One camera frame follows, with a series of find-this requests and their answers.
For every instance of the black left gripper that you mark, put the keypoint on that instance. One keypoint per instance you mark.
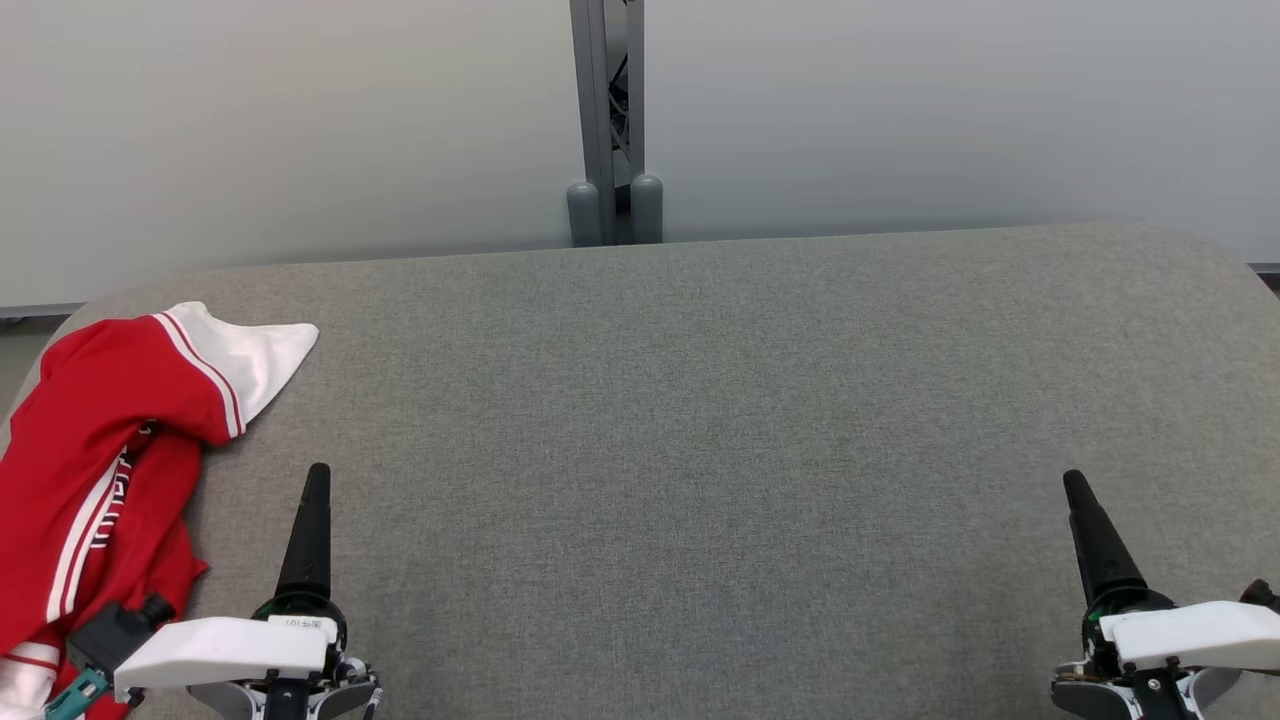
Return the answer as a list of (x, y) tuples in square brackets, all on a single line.
[(296, 604)]

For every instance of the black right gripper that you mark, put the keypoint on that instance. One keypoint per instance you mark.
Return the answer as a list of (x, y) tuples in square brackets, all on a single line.
[(1130, 600)]

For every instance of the red and white jersey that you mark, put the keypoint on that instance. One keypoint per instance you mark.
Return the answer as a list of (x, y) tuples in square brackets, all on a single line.
[(90, 420)]

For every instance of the grey fabric sofa surface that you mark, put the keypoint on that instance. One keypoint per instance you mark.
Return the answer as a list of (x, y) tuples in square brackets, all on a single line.
[(700, 450)]

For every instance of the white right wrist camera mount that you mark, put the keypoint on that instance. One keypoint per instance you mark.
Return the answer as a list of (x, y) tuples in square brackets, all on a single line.
[(1190, 635)]

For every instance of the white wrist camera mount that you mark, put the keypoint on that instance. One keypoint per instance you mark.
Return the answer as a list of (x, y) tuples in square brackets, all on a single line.
[(1190, 635), (220, 650)]

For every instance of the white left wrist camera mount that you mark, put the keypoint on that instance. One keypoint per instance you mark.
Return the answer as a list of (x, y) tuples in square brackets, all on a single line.
[(220, 650)]

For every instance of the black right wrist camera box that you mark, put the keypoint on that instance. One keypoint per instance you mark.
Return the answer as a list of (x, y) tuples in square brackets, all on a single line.
[(1262, 595)]

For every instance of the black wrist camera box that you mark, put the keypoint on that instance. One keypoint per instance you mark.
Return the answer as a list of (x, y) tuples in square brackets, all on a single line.
[(110, 635), (1262, 595)]

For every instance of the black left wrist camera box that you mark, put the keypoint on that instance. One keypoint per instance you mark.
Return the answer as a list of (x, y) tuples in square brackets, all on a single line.
[(110, 635)]

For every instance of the teal left camera connector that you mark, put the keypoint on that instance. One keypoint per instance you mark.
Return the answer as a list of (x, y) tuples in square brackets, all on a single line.
[(75, 695)]

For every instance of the grey metal truss post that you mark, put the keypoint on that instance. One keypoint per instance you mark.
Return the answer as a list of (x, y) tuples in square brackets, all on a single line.
[(590, 100)]

